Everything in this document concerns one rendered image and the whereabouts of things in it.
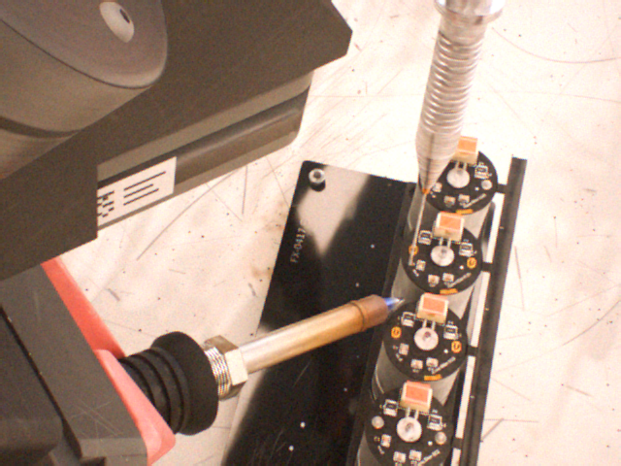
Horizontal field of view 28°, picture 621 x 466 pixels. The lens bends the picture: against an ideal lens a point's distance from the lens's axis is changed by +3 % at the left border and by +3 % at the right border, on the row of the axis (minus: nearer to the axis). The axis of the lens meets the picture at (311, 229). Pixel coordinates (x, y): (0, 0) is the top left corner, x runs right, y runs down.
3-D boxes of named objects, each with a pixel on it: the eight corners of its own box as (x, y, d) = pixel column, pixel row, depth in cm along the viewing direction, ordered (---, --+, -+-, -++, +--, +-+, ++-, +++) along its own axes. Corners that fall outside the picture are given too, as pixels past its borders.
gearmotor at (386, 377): (363, 420, 41) (377, 366, 36) (377, 351, 42) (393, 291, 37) (437, 440, 40) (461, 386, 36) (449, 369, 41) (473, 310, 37)
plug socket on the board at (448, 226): (431, 244, 38) (434, 234, 37) (436, 219, 38) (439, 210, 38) (456, 249, 38) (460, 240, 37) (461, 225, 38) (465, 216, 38)
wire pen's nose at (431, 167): (447, 175, 33) (458, 132, 32) (446, 202, 32) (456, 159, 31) (407, 169, 33) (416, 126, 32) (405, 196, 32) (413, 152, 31)
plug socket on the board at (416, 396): (397, 415, 35) (400, 407, 35) (402, 386, 36) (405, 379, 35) (424, 421, 35) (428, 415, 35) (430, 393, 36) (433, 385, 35)
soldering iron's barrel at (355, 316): (353, 302, 34) (165, 372, 30) (377, 270, 33) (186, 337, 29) (382, 344, 34) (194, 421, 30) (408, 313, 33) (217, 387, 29)
